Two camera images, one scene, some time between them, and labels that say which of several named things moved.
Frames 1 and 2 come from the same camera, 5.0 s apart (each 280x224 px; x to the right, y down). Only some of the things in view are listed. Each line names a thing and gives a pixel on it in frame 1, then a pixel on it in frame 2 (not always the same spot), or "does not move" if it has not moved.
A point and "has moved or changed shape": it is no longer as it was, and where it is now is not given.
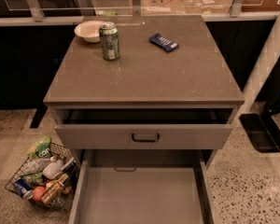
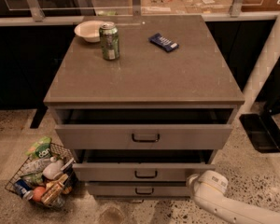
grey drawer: x=144 y=187 has moved or changed shape
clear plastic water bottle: x=37 y=166 does not move
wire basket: x=48 y=177 does not move
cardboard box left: x=161 y=1 does not move
